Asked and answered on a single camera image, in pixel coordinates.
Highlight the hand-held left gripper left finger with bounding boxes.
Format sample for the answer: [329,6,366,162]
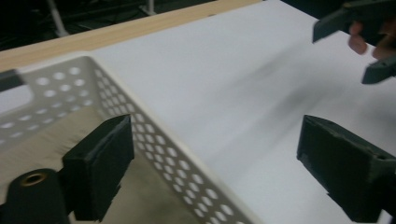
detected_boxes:
[61,113,135,222]

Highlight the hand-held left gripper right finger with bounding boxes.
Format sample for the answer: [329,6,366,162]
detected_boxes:
[296,114,396,224]

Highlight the white perforated plastic basket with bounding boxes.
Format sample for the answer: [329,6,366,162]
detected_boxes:
[0,55,265,224]

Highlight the metal stand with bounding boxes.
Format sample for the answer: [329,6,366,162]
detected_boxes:
[46,0,70,37]
[139,0,157,17]

